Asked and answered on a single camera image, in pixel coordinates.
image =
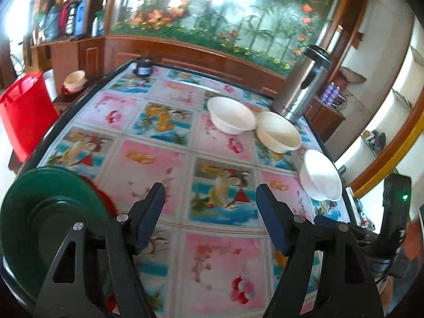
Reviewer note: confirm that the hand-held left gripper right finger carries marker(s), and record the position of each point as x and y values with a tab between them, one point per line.
270	220

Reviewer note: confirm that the black canister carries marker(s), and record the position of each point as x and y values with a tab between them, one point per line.
72	18

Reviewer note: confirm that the cream bowl with red base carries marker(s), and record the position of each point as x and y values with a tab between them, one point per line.
75	81

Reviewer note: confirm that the flower landscape wall mural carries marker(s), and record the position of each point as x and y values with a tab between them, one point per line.
232	10

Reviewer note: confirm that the red bottle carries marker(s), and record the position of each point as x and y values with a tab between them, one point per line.
64	20

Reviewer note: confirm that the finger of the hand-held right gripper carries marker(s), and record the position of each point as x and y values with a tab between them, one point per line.
334	228

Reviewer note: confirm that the dark green plastic bowl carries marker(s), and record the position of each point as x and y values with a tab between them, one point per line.
39	212

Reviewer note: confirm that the printed fruit flower tablecloth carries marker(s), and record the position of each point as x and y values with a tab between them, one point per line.
185	159

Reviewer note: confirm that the large red ribbed plate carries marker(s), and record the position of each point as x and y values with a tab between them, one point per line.
104	197

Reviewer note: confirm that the blue jug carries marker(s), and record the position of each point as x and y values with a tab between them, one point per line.
52	23

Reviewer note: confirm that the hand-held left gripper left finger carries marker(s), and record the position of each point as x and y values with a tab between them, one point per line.
150	215

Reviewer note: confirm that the blue bottle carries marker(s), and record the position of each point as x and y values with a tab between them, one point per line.
81	16

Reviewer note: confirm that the cream foam bowl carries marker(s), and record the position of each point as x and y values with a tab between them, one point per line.
278	131

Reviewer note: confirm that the stainless steel thermos jug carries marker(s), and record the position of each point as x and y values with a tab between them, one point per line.
304	82

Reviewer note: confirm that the white foam bowl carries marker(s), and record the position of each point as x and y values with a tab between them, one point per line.
323	175
230	112

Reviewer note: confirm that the small black desk clock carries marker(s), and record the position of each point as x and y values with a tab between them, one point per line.
143	68

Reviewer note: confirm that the red bag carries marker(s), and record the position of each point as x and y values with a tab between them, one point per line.
28	112

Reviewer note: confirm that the white bottle green cap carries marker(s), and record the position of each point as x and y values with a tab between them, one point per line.
98	25

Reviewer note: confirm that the black bag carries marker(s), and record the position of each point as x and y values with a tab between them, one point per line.
378	139

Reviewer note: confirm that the purple spray can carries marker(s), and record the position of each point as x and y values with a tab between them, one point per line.
338	94
329	92

